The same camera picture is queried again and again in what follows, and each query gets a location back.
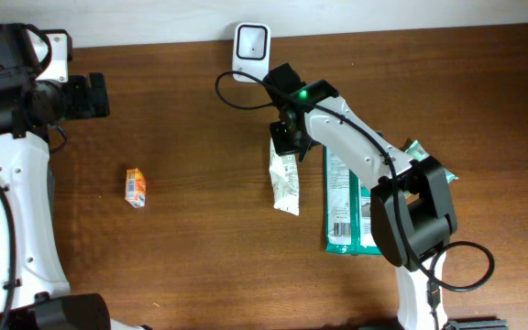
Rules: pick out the white barcode scanner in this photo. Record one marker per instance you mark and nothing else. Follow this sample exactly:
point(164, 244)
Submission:
point(251, 53)

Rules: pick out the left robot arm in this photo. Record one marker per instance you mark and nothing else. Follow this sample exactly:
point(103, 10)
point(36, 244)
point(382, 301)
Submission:
point(37, 94)

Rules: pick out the mint green wipes packet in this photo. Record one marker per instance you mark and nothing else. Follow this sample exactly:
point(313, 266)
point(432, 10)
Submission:
point(419, 153)

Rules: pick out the orange tissue packet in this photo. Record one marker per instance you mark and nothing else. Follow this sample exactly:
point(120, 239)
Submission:
point(136, 188)

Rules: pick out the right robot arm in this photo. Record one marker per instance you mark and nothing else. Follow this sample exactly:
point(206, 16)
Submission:
point(412, 216)

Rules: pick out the green 3M wipes pack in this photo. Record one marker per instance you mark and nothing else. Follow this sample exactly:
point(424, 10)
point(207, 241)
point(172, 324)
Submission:
point(347, 210)

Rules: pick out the white cream tube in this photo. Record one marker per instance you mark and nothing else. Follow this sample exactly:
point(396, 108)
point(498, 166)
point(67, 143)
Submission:
point(284, 181)

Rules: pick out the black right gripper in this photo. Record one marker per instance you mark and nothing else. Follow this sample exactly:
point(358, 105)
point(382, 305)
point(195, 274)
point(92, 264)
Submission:
point(283, 138)

